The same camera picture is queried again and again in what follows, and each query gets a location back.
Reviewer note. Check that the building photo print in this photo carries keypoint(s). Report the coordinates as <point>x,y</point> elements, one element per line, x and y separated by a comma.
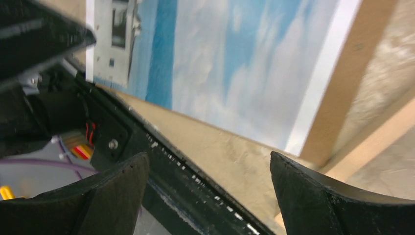
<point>256,68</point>

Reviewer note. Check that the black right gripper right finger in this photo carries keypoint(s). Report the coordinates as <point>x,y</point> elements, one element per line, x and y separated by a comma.
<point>314,204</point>

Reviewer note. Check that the light wooden picture frame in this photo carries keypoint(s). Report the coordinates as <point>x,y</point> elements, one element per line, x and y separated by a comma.
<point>383,131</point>

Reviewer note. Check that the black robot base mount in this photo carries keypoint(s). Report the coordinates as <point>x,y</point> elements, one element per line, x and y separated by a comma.
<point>178,194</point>

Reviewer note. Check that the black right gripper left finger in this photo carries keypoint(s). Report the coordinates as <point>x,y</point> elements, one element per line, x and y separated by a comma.
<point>106,203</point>

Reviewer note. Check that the brown backing board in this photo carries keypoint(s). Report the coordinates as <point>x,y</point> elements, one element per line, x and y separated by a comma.
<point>364,35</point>

